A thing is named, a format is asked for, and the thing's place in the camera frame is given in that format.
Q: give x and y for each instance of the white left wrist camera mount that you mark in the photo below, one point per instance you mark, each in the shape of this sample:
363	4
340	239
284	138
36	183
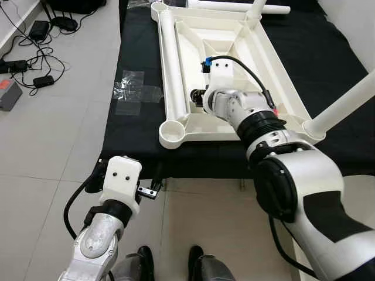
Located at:
122	175

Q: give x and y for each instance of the white plastic children table top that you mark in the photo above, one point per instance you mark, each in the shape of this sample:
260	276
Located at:
246	35

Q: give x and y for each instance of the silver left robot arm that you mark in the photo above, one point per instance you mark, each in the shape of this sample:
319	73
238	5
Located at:
96	243

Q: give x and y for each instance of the clear tape strip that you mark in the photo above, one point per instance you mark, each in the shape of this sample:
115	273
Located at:
139	3

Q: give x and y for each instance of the small black power adapter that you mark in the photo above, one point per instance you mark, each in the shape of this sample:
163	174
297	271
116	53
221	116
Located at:
43	81

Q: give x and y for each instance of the black power brick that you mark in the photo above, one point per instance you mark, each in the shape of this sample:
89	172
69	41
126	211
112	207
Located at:
39	29

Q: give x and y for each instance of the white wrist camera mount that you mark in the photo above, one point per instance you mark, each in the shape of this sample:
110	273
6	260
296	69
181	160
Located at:
221	73
122	175

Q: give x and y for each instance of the black power strip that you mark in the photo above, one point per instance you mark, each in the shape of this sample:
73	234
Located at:
14	66

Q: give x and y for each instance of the black router with antennas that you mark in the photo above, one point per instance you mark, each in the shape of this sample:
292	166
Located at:
64	24

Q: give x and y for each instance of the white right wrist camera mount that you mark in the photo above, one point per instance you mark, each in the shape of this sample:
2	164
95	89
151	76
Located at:
221	73

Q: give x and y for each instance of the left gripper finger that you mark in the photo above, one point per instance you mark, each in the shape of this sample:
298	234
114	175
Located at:
159	175

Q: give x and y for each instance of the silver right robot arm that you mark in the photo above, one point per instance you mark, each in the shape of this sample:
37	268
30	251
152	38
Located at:
304	187

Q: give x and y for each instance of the grey box with red label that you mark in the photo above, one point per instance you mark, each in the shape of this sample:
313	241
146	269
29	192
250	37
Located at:
9	96

